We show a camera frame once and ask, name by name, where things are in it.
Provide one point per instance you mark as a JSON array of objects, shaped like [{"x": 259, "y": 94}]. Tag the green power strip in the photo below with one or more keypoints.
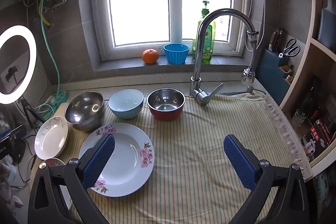
[{"x": 56, "y": 100}]

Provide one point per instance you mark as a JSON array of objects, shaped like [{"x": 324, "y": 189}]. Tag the light blue bowl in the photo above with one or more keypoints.
[{"x": 126, "y": 108}]

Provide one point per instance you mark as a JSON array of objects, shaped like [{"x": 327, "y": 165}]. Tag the green dish soap bottle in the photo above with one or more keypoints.
[{"x": 206, "y": 43}]

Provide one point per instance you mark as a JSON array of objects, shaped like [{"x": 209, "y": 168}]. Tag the striped yellow cloth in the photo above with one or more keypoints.
[{"x": 197, "y": 161}]

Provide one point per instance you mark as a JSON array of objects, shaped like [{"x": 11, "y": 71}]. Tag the black tripod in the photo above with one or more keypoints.
[{"x": 26, "y": 108}]

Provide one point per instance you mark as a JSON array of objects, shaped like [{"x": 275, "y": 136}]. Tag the chrome faucet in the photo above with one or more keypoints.
[{"x": 197, "y": 61}]

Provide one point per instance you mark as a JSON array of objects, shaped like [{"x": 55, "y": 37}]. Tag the flexible faucet sprayer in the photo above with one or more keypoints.
[{"x": 249, "y": 74}]

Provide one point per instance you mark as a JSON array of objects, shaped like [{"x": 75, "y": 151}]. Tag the large pink floral plate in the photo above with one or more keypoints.
[{"x": 126, "y": 161}]

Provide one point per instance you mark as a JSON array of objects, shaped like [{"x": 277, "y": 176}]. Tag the large steel bowl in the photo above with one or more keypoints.
[{"x": 84, "y": 108}]

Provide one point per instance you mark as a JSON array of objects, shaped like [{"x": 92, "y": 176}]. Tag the red black printed box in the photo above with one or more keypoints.
[{"x": 316, "y": 138}]

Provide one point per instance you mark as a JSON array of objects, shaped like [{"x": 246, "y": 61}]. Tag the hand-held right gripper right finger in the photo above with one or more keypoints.
[{"x": 239, "y": 158}]

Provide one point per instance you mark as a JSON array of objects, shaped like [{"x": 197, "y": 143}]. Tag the scissors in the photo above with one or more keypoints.
[{"x": 288, "y": 48}]

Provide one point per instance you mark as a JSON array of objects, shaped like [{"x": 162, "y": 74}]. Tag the wooden shelf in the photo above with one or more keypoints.
[{"x": 307, "y": 77}]

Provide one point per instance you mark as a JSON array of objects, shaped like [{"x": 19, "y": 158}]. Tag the red steel bowl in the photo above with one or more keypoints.
[{"x": 165, "y": 115}]

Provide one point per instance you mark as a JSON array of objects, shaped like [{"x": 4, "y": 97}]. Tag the blue knife holder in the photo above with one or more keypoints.
[{"x": 273, "y": 77}]

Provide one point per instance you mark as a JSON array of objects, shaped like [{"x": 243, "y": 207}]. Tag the orange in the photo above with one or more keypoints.
[{"x": 150, "y": 56}]

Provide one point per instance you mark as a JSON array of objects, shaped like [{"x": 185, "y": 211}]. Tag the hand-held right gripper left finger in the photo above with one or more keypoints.
[{"x": 99, "y": 158}]

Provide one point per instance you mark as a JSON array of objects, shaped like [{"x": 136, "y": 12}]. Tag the glass jar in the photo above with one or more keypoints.
[{"x": 299, "y": 117}]

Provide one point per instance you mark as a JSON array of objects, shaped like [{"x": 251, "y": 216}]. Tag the white grey-leaf plate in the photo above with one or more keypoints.
[{"x": 51, "y": 138}]

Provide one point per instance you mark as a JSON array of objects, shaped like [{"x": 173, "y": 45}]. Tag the blue ribbed cup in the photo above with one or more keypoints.
[{"x": 176, "y": 54}]

